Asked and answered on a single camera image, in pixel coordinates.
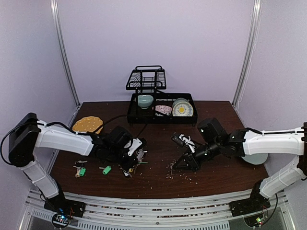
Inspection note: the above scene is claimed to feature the large keyring with red handle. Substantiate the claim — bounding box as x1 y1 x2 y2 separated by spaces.
119 149 147 178

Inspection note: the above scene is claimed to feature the green tagged single key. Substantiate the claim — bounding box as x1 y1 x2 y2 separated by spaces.
99 165 112 175

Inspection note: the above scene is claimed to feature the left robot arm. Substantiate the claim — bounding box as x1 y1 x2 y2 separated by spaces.
4 113 147 218

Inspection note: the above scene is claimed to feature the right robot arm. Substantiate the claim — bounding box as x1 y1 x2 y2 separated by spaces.
172 118 307 217

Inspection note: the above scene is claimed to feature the green tagged key bunch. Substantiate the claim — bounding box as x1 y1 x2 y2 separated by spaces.
73 160 88 178

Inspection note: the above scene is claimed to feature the yellow daisy plate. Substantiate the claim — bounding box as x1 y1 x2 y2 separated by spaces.
172 102 194 117

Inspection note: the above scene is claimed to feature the pink patterned bowl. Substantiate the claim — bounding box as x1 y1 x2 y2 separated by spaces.
155 105 172 116

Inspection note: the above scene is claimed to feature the light green flower plate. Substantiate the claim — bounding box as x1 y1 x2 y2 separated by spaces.
241 153 268 165

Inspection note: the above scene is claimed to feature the pale green plate behind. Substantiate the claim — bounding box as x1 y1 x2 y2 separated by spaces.
172 97 189 108

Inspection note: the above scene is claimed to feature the celadon green bowl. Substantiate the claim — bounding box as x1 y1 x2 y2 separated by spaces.
137 94 154 109

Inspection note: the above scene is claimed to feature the right base circuit board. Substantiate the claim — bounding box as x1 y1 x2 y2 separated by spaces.
244 214 269 228

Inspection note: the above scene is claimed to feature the base circuit board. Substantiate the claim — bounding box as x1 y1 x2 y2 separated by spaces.
51 214 72 228
244 214 269 228

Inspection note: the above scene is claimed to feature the left base circuit board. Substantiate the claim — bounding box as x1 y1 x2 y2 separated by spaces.
51 214 72 228

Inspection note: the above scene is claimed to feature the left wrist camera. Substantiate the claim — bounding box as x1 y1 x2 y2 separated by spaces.
124 138 147 157

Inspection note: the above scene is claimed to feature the aluminium front rail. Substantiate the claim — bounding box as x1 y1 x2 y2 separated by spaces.
17 189 298 230

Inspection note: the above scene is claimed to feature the black wire dish rack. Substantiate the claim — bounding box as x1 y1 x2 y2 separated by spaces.
126 65 198 126

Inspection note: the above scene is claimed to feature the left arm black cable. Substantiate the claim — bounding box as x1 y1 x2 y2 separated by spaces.
0 115 131 166

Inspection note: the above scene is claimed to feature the right aluminium frame post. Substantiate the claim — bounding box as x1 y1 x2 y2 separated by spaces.
232 0 262 109

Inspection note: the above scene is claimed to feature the aluminium frame post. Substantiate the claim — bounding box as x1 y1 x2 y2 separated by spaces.
232 0 262 109
49 0 81 107

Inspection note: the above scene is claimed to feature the left aluminium frame post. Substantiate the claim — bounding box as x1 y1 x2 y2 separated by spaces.
49 0 81 107

